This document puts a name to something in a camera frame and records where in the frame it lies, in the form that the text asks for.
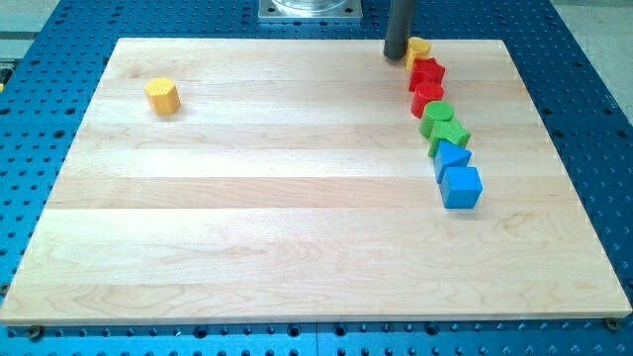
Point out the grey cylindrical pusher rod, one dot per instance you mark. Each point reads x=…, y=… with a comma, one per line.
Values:
x=398, y=29

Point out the blue cube block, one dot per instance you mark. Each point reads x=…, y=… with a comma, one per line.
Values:
x=460, y=187

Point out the green star block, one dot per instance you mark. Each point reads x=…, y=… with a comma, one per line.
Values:
x=451, y=131

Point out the yellow hexagon block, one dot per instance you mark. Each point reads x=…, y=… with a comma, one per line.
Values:
x=162, y=96

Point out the light wooden board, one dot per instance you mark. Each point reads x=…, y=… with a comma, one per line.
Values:
x=293, y=185

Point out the yellow block at line top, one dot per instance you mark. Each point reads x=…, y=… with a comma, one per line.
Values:
x=417, y=48

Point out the green cylinder block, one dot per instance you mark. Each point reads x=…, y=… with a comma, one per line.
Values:
x=434, y=111

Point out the red star block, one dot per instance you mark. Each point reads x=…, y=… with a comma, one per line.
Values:
x=425, y=70

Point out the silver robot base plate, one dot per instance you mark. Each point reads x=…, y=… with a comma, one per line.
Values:
x=280, y=10

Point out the blue triangle block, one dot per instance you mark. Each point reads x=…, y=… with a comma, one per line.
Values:
x=447, y=155

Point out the red cylinder block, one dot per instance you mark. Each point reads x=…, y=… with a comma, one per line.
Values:
x=424, y=93

